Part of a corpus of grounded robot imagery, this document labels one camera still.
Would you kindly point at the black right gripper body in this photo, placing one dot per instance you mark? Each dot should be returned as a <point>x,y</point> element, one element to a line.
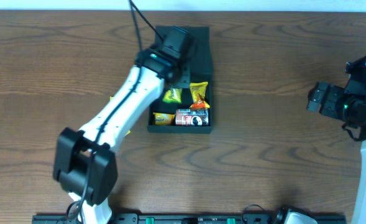
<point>326,101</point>

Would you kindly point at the green pandan cake packet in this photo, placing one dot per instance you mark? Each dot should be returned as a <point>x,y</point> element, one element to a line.
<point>173,95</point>

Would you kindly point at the red Pringles can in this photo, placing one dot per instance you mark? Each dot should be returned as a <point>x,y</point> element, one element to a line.
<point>192,117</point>

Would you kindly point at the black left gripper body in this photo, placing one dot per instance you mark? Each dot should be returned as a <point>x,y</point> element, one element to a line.
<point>184,76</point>

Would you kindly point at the black gift box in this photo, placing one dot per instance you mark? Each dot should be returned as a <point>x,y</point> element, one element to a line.
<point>200,68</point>

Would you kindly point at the yellow biscuit packet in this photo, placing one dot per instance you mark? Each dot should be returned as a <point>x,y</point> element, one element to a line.
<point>163,119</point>

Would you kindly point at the orange yellow peanut snack packet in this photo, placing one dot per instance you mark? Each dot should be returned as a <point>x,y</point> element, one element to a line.
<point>198,93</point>

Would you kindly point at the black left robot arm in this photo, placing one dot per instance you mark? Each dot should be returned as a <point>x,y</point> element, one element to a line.
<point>85,160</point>

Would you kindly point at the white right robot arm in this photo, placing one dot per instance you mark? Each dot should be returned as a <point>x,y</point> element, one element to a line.
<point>347,104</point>

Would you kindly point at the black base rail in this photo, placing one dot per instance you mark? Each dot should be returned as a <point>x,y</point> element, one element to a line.
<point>132,218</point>

